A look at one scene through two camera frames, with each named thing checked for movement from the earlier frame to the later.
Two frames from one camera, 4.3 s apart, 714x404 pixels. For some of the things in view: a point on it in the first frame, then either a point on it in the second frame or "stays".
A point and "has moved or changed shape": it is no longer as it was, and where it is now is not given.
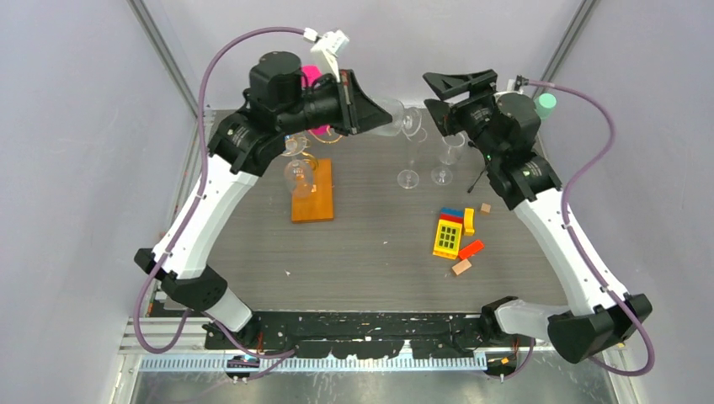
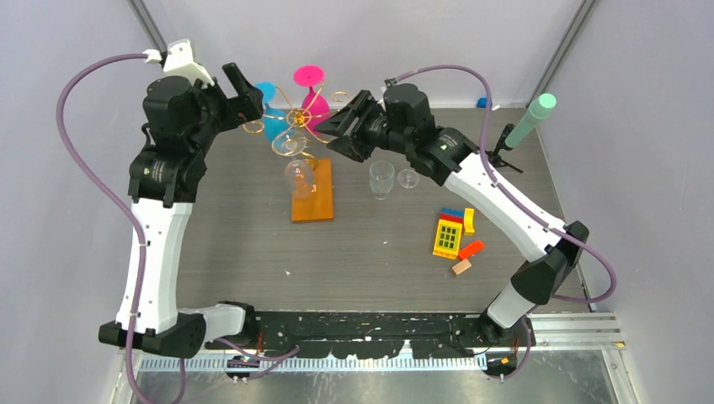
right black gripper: x=447 y=117 → x=361 y=107
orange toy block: x=471 y=249 stays
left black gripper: x=357 y=112 → x=245 y=107
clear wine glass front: x=300 y=176 stays
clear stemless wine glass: x=405 y=121 has moved or changed shape
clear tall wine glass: x=409 y=178 stays
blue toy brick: x=452 y=211 stays
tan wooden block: x=461 y=267 stays
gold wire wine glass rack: x=312 y=188 stays
